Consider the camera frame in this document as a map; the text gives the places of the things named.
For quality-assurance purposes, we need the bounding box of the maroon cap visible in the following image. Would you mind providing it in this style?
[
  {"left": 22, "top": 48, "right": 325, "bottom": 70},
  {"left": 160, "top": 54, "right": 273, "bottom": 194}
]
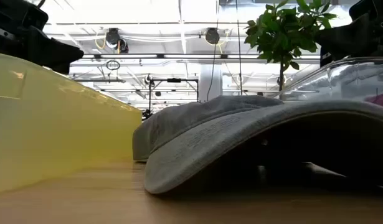
[{"left": 364, "top": 91, "right": 383, "bottom": 109}]

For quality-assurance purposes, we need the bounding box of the clear plastic bin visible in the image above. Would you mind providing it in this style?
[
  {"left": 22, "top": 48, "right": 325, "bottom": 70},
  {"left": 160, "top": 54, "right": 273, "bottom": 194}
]
[{"left": 273, "top": 56, "right": 383, "bottom": 109}]

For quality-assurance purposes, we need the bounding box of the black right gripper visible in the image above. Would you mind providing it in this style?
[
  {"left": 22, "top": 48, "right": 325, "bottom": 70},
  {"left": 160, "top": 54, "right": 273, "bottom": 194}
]
[{"left": 315, "top": 0, "right": 383, "bottom": 68}]

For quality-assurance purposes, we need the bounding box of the grey cap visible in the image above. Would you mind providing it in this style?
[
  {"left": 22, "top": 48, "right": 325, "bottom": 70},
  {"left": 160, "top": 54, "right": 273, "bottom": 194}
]
[{"left": 132, "top": 95, "right": 383, "bottom": 195}]

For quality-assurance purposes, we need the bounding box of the green potted plant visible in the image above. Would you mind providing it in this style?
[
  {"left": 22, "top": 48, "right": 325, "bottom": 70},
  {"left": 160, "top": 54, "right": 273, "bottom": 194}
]
[{"left": 243, "top": 0, "right": 339, "bottom": 94}]

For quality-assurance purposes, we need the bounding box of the black metal stand frame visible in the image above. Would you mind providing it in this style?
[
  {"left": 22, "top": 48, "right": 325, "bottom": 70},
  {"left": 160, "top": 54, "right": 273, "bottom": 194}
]
[{"left": 142, "top": 77, "right": 200, "bottom": 119}]

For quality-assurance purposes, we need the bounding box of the black hanging cable loop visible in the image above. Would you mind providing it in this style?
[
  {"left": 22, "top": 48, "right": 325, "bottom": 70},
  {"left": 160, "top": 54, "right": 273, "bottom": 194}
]
[{"left": 105, "top": 59, "right": 121, "bottom": 72}]

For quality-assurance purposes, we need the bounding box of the yellow plastic bin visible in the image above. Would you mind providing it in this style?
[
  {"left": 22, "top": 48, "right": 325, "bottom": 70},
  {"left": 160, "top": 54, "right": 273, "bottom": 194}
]
[{"left": 0, "top": 52, "right": 143, "bottom": 194}]

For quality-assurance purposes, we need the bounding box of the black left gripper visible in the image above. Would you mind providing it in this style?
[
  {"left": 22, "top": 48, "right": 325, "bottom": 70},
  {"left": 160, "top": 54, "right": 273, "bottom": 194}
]
[{"left": 0, "top": 0, "right": 85, "bottom": 75}]

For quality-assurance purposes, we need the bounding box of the black ceiling cable reel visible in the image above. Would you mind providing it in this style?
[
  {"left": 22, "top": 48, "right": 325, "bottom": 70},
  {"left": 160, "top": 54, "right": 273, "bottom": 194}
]
[
  {"left": 105, "top": 27, "right": 130, "bottom": 54},
  {"left": 204, "top": 27, "right": 221, "bottom": 45}
]

